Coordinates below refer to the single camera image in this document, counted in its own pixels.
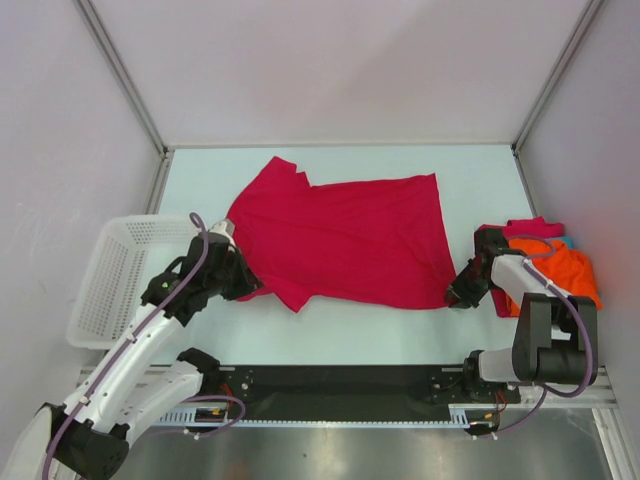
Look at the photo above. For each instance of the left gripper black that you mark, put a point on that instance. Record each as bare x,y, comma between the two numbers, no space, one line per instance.
248,281

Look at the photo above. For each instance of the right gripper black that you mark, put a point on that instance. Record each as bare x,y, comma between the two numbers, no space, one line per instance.
464,297

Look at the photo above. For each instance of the crimson red t shirt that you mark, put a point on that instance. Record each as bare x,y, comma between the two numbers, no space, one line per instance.
380,242

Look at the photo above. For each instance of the white perforated plastic basket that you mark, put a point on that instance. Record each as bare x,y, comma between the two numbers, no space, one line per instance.
130,251

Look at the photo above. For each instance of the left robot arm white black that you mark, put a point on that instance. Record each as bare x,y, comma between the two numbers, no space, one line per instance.
93,430

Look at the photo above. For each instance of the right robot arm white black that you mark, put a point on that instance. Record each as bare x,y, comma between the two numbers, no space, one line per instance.
555,345

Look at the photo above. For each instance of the folded magenta t shirt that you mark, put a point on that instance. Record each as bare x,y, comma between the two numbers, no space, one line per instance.
537,227

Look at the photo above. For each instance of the folded orange t shirt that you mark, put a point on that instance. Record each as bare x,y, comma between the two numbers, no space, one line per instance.
568,268

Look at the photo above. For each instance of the folded teal t shirt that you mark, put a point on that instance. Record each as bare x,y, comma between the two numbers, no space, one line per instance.
567,241

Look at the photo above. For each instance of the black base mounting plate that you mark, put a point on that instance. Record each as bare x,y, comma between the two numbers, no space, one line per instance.
355,393

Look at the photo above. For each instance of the white slotted cable duct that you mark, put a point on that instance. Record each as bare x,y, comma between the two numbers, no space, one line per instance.
185,417

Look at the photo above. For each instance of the aluminium extrusion rail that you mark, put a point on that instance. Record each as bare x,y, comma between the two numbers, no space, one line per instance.
599,395

